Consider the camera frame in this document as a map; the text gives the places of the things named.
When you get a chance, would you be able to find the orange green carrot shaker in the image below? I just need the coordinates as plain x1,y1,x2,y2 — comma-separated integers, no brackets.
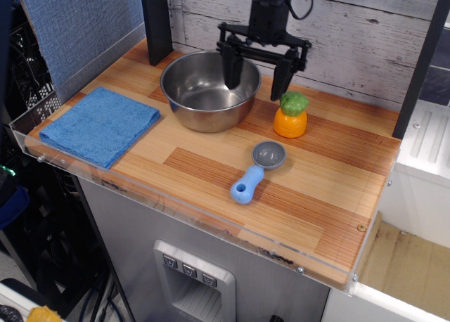
274,91,309,139

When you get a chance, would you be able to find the white toy sink unit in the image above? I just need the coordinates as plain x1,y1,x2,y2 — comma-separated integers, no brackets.
323,101,449,321

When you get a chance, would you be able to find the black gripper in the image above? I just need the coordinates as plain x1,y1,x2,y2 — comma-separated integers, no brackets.
217,0,312,101

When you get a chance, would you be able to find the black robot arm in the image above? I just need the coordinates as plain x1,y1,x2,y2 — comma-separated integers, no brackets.
217,0,312,101

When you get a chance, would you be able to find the black vertical post right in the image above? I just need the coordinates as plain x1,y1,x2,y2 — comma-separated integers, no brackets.
392,0,449,139

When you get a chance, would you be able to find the blue grey toy scoop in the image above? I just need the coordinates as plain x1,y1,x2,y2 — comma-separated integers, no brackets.
230,141,287,205

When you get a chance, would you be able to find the stainless steel pot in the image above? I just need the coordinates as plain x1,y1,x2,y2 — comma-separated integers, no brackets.
160,51,262,133

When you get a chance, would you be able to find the black vertical post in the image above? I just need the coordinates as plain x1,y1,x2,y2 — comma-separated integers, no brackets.
141,0,173,65
392,0,449,139

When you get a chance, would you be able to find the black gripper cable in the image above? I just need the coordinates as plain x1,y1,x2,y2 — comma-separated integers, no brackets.
288,0,314,20

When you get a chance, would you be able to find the black vertical post left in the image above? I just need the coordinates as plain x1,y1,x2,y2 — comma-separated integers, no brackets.
141,0,173,65

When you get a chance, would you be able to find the clear acrylic guard rail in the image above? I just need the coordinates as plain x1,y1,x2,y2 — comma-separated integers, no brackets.
11,101,400,292

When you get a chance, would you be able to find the blue folded cloth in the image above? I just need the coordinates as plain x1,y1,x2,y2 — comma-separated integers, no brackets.
39,87,160,169

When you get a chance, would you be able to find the yellow object bottom left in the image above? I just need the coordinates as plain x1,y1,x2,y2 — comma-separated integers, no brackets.
26,306,63,322

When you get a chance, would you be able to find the blue fabric panel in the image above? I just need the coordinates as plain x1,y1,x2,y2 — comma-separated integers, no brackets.
21,0,145,102

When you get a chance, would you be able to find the silver toy fridge cabinet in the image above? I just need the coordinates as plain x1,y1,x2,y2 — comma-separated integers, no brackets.
81,180,329,321

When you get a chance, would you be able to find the grey ice dispenser panel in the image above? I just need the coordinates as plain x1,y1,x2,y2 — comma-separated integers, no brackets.
153,240,237,321

